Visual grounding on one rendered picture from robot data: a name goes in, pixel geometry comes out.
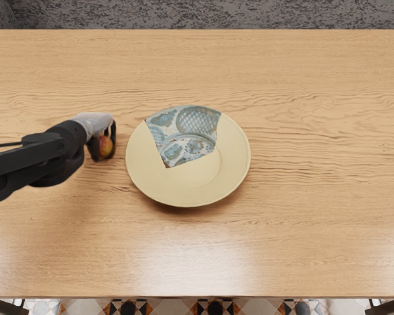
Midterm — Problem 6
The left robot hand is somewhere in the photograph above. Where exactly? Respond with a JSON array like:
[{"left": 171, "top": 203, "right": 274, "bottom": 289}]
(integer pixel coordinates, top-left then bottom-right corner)
[{"left": 72, "top": 112, "right": 117, "bottom": 162}]

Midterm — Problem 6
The red yellow fruit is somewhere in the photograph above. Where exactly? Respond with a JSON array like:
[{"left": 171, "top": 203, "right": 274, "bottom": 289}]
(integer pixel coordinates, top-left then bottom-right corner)
[{"left": 98, "top": 135, "right": 114, "bottom": 158}]

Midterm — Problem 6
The cream plate with blue pattern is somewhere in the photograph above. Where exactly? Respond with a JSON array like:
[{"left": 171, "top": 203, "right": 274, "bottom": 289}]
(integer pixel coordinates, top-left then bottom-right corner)
[{"left": 125, "top": 104, "right": 252, "bottom": 208}]

